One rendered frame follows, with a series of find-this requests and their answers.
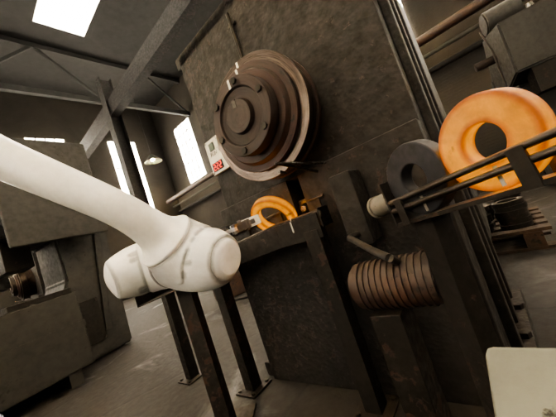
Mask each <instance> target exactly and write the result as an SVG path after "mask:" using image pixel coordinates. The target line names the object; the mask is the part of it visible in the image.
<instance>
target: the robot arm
mask: <svg viewBox="0 0 556 417"><path fill-rule="evenodd" d="M0 180H1V181H2V182H5V183H7V184H10V185H13V186H15V187H17V188H19V189H23V190H25V191H27V192H30V193H32V194H35V195H38V196H40V197H42V198H44V199H48V200H50V201H53V202H55V203H58V204H61V205H63V206H65V207H67V208H70V209H73V210H75V211H78V212H80V213H83V214H86V215H88V216H90V217H92V218H96V219H97V220H99V221H102V222H104V223H106V224H108V225H110V226H112V227H113V228H116V229H117V230H118V231H120V232H122V233H124V234H125V235H127V236H128V237H130V238H131V239H132V240H133V241H134V242H135V243H136V244H133V245H131V246H130V247H126V248H124V249H123V250H121V251H120V252H118V253H116V254H115V255H113V256H112V257H110V258H109V259H108V260H107V261H106V262H105V264H104V268H103V276H104V280H105V283H106V285H107V287H108V288H109V290H110V291H111V292H112V293H113V294H114V295H115V296H116V297H117V298H119V299H126V298H131V297H137V296H141V295H144V294H147V293H149V292H153V293H154V292H157V291H159V290H164V289H169V288H171V289H173V290H179V291H186V292H205V291H209V290H215V289H217V288H219V287H222V286H223V285H226V284H227V283H228V282H229V281H230V280H231V279H232V278H233V276H234V275H235V274H236V272H237V270H238V268H239V266H240V262H241V253H240V248H239V246H238V243H237V241H236V239H235V238H234V237H233V236H234V234H235V235H236V234H238V233H239V232H241V231H243V230H247V231H248V230H250V228H251V227H253V226H256V225H257V224H259V223H261V220H260V217H259V215H258V214H256V215H254V216H251V217H250V218H246V219H243V220H242V221H241V222H240V220H237V223H236V224H233V225H231V226H230V225H227V226H225V227H220V228H211V227H210V226H209V225H206V224H203V223H200V222H197V221H195V220H193V219H192V218H189V217H187V216H186V215H179V216H169V215H166V214H164V213H162V212H160V211H159V210H157V209H155V208H153V207H151V206H150V205H149V204H146V203H144V202H143V201H141V200H139V199H137V198H136V197H134V196H132V195H130V194H128V193H126V192H124V191H122V190H120V189H117V188H115V187H113V186H111V185H109V184H107V183H104V182H102V181H101V180H98V179H95V178H94V177H92V176H90V175H87V174H85V173H83V172H81V171H79V170H76V169H74V168H72V167H70V166H68V165H65V164H63V163H61V162H59V161H56V160H54V159H52V158H50V157H49V156H45V155H43V154H41V153H40V152H37V151H34V150H32V149H31V148H28V147H26V146H23V145H22V144H20V143H18V142H16V141H13V140H11V139H9V138H7V137H5V136H4V135H2V134H0Z"/></svg>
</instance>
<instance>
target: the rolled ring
mask: <svg viewBox="0 0 556 417"><path fill-rule="evenodd" d="M263 208H274V209H278V210H280V211H281V212H282V213H283V214H284V215H285V216H286V217H287V219H291V218H294V217H297V216H298V215H297V213H296V211H295V208H294V207H293V206H292V205H291V204H290V203H289V202H287V201H286V200H284V199H282V198H279V197H276V196H264V197H261V198H259V199H258V200H257V201H256V202H255V203H254V204H253V206H252V210H251V216H254V215H256V214H258V215H259V217H260V220H261V223H259V224H257V226H258V227H259V228H260V229H261V230H264V229H266V228H268V227H270V226H272V225H275V224H274V223H270V222H268V221H267V220H265V219H264V217H263V216H262V214H261V210H262V209H263Z"/></svg>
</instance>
